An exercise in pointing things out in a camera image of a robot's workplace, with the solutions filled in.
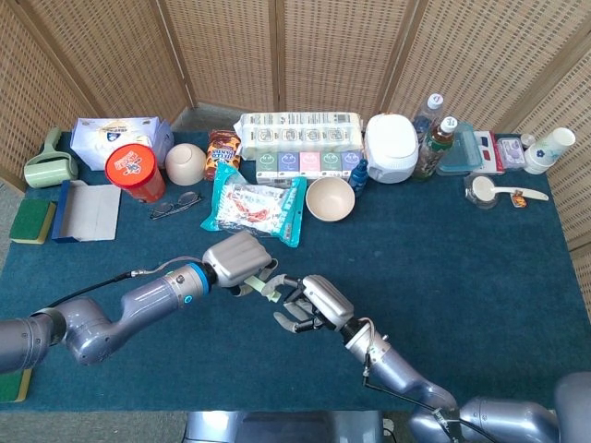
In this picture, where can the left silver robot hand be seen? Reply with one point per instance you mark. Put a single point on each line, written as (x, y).
(235, 258)

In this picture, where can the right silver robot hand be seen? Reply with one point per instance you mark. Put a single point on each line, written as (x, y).
(328, 302)

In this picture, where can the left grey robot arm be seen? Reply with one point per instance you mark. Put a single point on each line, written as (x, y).
(115, 318)

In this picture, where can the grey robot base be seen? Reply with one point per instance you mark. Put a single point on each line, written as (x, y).
(286, 427)

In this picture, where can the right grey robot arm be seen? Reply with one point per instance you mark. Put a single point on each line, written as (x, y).
(406, 374)

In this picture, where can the teal snack bag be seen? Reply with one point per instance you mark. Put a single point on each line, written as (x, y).
(254, 207)

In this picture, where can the black eyeglasses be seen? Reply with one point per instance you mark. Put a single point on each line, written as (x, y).
(184, 199)

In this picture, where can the green smiley tissue box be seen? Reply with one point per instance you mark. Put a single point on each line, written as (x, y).
(332, 162)
(267, 164)

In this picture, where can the upright beige bowl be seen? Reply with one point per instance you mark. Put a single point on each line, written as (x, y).
(330, 200)

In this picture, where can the brown cookie bag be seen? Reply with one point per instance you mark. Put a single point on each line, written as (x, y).
(222, 154)

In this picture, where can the upturned beige bowl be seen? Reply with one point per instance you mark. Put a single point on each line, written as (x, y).
(184, 164)

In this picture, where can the pink smiley tissue box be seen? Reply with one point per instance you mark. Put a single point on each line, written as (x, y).
(311, 164)

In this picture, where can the blue spray bottle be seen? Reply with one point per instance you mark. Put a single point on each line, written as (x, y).
(358, 177)

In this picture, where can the red lidded can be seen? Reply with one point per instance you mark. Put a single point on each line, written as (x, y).
(134, 168)

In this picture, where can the blue table cloth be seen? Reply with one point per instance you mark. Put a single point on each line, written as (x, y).
(461, 277)

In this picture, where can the white paper roll multipack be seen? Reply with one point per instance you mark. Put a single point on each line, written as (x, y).
(300, 131)

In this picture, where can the blue box white paper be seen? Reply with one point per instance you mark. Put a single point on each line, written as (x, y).
(90, 210)

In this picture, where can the white rice cooker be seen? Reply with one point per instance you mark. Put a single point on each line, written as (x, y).
(390, 147)

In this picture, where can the white tissue paper pack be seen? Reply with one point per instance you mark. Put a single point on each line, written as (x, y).
(106, 134)

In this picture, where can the clear glass bowl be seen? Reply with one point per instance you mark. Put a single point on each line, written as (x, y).
(475, 199)

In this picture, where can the green tea bottle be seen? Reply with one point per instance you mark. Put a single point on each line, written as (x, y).
(431, 152)

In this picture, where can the beige spoon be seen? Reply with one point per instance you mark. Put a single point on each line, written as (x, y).
(483, 188)

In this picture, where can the clear container teal lid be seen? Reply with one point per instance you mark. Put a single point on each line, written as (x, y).
(461, 152)

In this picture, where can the green lint roller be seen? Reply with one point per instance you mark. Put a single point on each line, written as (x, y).
(48, 168)

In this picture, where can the small orange candy packet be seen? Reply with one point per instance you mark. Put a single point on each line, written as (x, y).
(519, 201)

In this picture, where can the clear bottle white cap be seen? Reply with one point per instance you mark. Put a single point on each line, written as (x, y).
(429, 111)

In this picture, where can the red blue paper glasses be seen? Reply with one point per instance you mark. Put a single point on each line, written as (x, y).
(489, 154)

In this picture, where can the wicker folding screen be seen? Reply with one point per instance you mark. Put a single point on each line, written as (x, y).
(323, 46)

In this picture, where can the beige knife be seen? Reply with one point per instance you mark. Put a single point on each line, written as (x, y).
(535, 194)

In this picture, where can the clear purple wipes box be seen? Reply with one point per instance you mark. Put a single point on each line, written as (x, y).
(511, 153)

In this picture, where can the small white jar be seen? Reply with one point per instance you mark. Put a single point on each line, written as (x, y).
(527, 140)

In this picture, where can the floral paper cup stack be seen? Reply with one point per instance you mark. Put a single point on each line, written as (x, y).
(549, 150)

